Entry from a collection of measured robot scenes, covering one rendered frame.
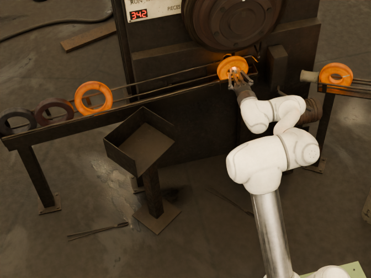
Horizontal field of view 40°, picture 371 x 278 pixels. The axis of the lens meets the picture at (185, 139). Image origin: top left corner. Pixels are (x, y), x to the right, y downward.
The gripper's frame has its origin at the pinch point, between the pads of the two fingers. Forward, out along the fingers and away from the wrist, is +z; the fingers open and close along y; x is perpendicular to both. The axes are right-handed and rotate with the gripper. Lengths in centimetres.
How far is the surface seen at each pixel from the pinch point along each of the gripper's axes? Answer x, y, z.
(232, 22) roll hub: 37.2, -4.5, -10.6
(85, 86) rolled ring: 2, -73, 5
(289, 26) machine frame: 10.6, 31.8, 9.8
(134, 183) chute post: -75, -60, -4
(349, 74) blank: 0, 52, -20
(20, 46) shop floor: -82, -122, 150
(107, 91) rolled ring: -2, -63, 3
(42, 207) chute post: -75, -114, -6
